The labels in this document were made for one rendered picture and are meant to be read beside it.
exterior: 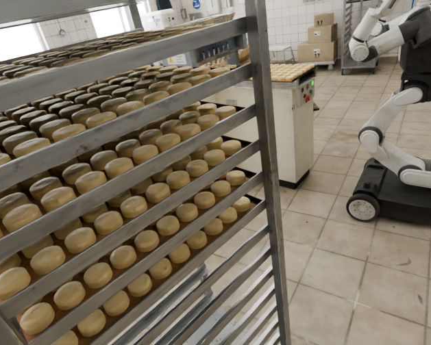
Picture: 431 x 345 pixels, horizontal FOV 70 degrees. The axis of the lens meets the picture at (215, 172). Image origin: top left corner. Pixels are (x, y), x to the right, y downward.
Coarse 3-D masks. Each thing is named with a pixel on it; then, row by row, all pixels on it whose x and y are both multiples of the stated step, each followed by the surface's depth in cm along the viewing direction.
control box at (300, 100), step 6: (312, 78) 221; (300, 84) 214; (306, 84) 214; (300, 90) 209; (306, 90) 216; (312, 90) 224; (300, 96) 211; (306, 96) 218; (312, 96) 226; (300, 102) 213; (306, 102) 220
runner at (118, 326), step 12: (264, 204) 84; (252, 216) 81; (240, 228) 79; (216, 240) 73; (204, 252) 71; (192, 264) 69; (180, 276) 67; (156, 288) 63; (168, 288) 66; (144, 300) 61; (156, 300) 64; (132, 312) 60; (144, 312) 62; (120, 324) 59; (108, 336) 57
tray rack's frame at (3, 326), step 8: (0, 312) 41; (216, 312) 150; (224, 312) 149; (0, 320) 40; (8, 320) 43; (208, 320) 147; (216, 320) 146; (232, 320) 144; (0, 328) 40; (8, 328) 41; (200, 328) 144; (208, 328) 143; (224, 328) 142; (0, 336) 41; (8, 336) 41; (16, 336) 42; (192, 336) 141; (200, 336) 141; (224, 336) 139; (240, 336) 137; (256, 336) 136; (0, 344) 41; (8, 344) 42; (16, 344) 43; (24, 344) 43; (184, 344) 138; (192, 344) 138; (216, 344) 136; (232, 344) 135; (264, 344) 132
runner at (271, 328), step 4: (276, 316) 115; (276, 320) 113; (272, 324) 112; (276, 324) 110; (268, 328) 111; (272, 328) 108; (276, 328) 111; (264, 332) 110; (268, 332) 107; (272, 332) 109; (260, 336) 109; (264, 336) 106; (268, 336) 108; (256, 340) 108; (260, 340) 108; (264, 340) 106; (256, 344) 107; (260, 344) 105
